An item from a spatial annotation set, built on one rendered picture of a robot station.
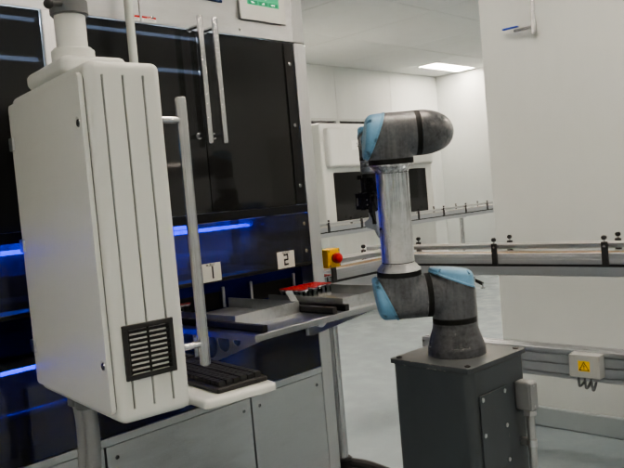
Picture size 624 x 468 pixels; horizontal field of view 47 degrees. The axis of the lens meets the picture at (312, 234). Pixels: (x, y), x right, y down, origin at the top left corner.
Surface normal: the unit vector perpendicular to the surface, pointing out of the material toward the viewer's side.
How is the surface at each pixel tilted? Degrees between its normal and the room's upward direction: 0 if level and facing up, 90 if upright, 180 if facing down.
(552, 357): 90
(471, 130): 90
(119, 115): 90
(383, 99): 90
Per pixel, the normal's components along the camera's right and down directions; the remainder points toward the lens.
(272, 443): 0.72, -0.03
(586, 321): -0.69, 0.10
